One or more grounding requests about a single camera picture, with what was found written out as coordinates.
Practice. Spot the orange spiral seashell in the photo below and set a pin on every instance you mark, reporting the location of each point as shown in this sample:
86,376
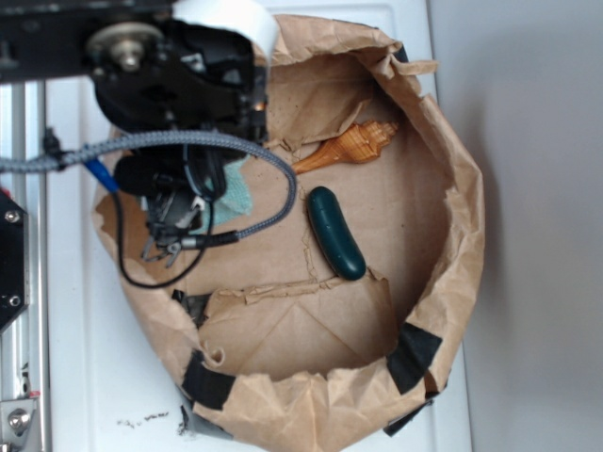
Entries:
359,144

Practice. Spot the teal blue woven cloth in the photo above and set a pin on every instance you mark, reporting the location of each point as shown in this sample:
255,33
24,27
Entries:
226,190

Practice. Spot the black tape piece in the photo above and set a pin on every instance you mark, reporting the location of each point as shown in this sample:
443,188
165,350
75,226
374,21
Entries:
395,426
409,362
205,386

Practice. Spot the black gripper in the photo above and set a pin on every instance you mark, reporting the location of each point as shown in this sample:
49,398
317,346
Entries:
178,76

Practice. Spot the brown paper bag bin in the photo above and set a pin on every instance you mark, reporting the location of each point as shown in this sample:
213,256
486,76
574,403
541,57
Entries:
308,348

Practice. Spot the dark green toy cucumber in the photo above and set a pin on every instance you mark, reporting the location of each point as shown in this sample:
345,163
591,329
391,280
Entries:
334,236

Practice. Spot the aluminium frame rail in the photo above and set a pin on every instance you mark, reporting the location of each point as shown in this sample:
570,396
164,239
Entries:
25,406

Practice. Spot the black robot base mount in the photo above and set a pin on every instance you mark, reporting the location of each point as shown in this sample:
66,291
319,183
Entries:
14,260

